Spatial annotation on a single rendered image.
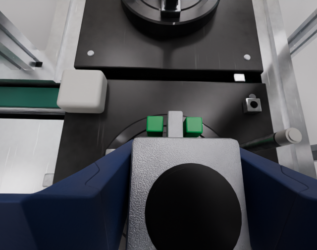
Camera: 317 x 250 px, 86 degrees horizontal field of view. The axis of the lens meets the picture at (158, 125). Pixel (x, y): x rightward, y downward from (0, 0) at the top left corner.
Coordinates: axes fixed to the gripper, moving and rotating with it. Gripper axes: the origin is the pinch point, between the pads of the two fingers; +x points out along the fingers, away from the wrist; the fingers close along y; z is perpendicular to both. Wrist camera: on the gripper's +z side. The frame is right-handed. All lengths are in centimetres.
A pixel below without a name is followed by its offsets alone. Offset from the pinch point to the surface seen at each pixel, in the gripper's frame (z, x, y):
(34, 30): 9.9, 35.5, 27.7
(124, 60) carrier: 4.5, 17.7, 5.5
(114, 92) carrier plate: 0.9, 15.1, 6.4
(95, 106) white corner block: -0.1, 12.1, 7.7
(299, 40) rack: 7.5, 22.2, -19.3
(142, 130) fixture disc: -1.9, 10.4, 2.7
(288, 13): 15, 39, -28
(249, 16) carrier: 10.4, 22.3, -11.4
